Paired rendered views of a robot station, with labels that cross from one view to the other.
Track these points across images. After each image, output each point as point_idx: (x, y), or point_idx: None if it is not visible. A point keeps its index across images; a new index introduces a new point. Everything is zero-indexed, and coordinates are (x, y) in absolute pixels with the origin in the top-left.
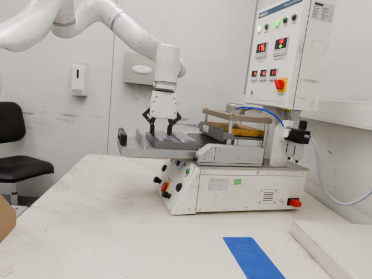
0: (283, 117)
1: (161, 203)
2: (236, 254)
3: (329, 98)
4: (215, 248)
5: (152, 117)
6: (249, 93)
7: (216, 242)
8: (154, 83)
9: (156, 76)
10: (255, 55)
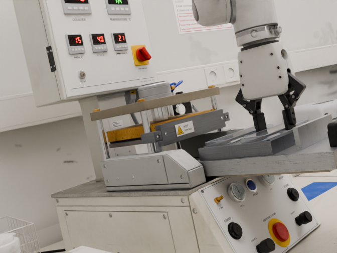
0: (132, 103)
1: (306, 241)
2: (316, 194)
3: (27, 91)
4: (328, 198)
5: (294, 90)
6: (73, 78)
7: (317, 201)
8: (281, 27)
9: (276, 15)
10: (64, 7)
